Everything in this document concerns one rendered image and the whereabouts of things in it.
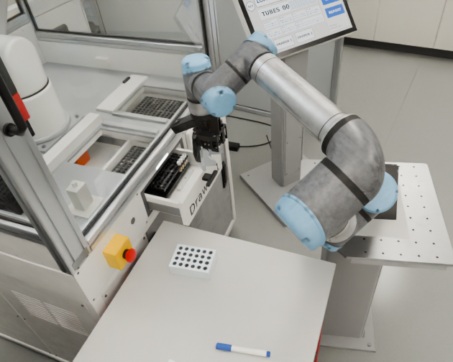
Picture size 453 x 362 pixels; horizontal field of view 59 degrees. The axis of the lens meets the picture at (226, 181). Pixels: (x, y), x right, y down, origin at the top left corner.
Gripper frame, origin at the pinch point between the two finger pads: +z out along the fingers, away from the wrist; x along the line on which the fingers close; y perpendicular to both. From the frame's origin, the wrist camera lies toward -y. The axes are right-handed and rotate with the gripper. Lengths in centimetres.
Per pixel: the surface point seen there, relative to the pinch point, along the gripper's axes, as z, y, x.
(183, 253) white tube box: 16.9, 0.7, -22.7
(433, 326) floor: 97, 88, 25
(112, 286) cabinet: 21.9, -17.2, -37.4
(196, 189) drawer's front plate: 6.5, -1.3, -5.5
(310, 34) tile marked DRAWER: -3, 12, 89
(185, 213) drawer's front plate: 8.6, -1.4, -14.4
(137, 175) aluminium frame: -2.5, -15.8, -13.3
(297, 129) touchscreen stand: 53, 7, 95
